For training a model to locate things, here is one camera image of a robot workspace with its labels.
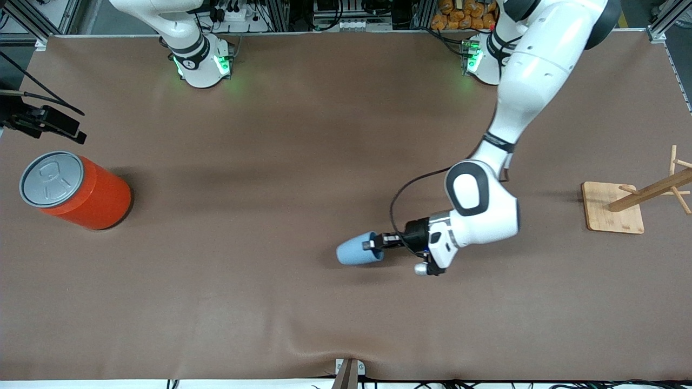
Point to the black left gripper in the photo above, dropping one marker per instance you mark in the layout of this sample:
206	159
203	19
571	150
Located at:
414	233

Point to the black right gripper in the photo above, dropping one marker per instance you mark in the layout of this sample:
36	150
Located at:
33	120

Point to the light blue plastic cup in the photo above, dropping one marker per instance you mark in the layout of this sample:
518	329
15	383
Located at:
351	253

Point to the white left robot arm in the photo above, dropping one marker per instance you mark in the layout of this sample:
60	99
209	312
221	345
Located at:
540	70

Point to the wooden cup rack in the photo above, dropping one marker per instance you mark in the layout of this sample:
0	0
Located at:
613	213

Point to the orange can with grey lid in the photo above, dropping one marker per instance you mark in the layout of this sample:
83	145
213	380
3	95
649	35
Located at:
92	200

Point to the white power strip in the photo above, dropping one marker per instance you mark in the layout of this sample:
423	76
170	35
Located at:
238	15

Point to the orange snack bag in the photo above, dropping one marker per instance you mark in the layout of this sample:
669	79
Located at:
459	13

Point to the aluminium frame post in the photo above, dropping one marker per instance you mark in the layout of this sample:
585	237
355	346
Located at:
662	24
27	19

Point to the camera stand with white bracket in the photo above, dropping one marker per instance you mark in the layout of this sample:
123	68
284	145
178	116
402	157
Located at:
348	378

